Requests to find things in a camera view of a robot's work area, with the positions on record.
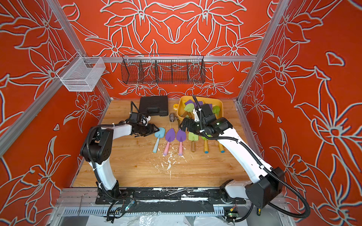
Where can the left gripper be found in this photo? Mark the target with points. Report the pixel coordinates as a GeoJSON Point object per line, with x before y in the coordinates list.
{"type": "Point", "coordinates": [150, 130]}

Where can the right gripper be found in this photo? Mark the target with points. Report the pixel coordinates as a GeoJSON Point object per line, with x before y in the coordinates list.
{"type": "Point", "coordinates": [193, 127]}

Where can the light green shovel wooden handle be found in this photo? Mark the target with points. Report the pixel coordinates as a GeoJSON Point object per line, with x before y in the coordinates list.
{"type": "Point", "coordinates": [193, 138]}

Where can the blue shovel white handle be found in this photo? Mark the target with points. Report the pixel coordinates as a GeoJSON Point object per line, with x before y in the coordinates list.
{"type": "Point", "coordinates": [159, 135]}

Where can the purple shovel pink handle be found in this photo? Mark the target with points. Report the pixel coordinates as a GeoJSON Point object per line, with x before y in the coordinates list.
{"type": "Point", "coordinates": [181, 137]}
{"type": "Point", "coordinates": [170, 136]}

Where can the green shovel yellow handle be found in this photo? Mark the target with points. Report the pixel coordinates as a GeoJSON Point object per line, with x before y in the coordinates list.
{"type": "Point", "coordinates": [206, 148]}
{"type": "Point", "coordinates": [221, 147]}

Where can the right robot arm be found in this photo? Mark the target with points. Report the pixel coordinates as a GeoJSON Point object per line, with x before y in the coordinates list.
{"type": "Point", "coordinates": [266, 182]}

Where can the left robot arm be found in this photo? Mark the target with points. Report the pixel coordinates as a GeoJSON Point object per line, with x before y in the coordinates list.
{"type": "Point", "coordinates": [98, 146]}

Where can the yellow plastic storage box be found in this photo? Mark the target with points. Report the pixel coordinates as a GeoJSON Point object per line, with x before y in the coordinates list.
{"type": "Point", "coordinates": [216, 106]}

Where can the black plastic tool case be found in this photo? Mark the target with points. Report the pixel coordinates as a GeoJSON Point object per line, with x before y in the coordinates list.
{"type": "Point", "coordinates": [154, 105]}

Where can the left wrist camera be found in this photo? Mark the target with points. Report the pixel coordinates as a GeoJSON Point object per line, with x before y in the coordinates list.
{"type": "Point", "coordinates": [138, 118]}

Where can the black wire wall basket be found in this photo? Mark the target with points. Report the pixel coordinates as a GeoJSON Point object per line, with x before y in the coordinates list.
{"type": "Point", "coordinates": [163, 69]}

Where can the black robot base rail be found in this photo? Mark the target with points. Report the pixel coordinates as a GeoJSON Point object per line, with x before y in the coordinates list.
{"type": "Point", "coordinates": [212, 195]}

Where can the clear plastic wall bin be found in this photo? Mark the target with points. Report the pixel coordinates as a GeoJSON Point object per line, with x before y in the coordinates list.
{"type": "Point", "coordinates": [82, 74]}

